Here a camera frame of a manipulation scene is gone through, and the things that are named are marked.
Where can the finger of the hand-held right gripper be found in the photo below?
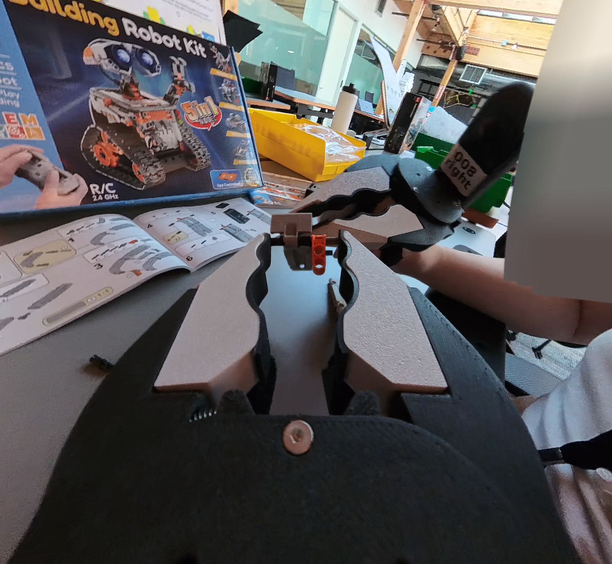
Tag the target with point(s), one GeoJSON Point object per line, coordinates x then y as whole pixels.
{"type": "Point", "coordinates": [387, 227]}
{"type": "Point", "coordinates": [344, 191]}

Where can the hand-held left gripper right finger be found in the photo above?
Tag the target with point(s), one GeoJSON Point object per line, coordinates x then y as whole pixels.
{"type": "Point", "coordinates": [392, 334]}

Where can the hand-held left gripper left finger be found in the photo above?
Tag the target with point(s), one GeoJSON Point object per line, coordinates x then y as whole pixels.
{"type": "Point", "coordinates": [215, 334]}

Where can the grey brick assembly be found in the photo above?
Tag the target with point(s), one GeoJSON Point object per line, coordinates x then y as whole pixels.
{"type": "Point", "coordinates": [289, 229]}

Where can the orange connector brick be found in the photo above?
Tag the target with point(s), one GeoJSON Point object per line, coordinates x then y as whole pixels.
{"type": "Point", "coordinates": [318, 253]}

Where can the person's right forearm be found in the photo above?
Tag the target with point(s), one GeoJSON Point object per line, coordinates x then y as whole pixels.
{"type": "Point", "coordinates": [478, 286]}

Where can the wooden background desk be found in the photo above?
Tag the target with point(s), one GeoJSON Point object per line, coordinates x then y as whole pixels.
{"type": "Point", "coordinates": [306, 95]}

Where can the grey desk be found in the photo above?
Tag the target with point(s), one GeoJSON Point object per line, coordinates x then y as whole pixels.
{"type": "Point", "coordinates": [52, 382]}

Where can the clear plastic bag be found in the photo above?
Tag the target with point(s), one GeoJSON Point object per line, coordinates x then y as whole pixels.
{"type": "Point", "coordinates": [330, 141]}

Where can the white speckled bag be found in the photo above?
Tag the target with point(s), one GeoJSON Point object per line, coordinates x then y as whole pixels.
{"type": "Point", "coordinates": [444, 124]}

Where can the brown cardboard sheet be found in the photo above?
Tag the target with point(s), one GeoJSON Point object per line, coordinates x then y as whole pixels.
{"type": "Point", "coordinates": [282, 172]}

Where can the tall black product box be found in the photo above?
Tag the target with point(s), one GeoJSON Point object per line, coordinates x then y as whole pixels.
{"type": "Point", "coordinates": [404, 124]}

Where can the orange blue leaflet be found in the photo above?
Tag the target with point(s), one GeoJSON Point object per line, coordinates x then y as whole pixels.
{"type": "Point", "coordinates": [275, 195]}

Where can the yellow plastic bin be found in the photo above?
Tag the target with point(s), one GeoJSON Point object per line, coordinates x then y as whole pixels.
{"type": "Point", "coordinates": [287, 148]}

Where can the green plastic bin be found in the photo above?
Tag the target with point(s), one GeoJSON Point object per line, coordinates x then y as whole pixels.
{"type": "Point", "coordinates": [497, 193]}

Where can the white water bottle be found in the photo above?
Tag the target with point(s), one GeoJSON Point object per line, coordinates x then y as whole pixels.
{"type": "Point", "coordinates": [345, 109]}

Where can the black perforated chair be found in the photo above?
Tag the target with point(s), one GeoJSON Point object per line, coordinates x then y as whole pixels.
{"type": "Point", "coordinates": [478, 334]}

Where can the white curved board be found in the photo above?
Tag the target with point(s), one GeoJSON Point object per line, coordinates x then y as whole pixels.
{"type": "Point", "coordinates": [389, 76]}

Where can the small black pin brick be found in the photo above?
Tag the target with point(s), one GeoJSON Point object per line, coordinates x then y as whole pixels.
{"type": "Point", "coordinates": [100, 362]}

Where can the slim black carton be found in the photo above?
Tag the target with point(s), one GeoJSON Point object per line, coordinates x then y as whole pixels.
{"type": "Point", "coordinates": [271, 81]}

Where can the open instruction booklet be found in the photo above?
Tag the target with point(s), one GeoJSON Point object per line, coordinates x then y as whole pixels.
{"type": "Point", "coordinates": [95, 262]}

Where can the black sheet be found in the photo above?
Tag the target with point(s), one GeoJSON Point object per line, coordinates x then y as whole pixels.
{"type": "Point", "coordinates": [241, 31]}

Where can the person's white shirt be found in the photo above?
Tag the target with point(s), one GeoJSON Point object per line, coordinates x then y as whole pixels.
{"type": "Point", "coordinates": [573, 392]}

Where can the blue robot kit box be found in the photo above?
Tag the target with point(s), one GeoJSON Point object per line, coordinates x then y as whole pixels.
{"type": "Point", "coordinates": [119, 95]}

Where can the person's pink pants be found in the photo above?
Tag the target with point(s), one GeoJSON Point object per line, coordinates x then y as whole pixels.
{"type": "Point", "coordinates": [588, 516]}

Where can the wall air vent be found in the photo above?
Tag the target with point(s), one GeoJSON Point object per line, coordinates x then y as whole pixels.
{"type": "Point", "coordinates": [474, 74]}

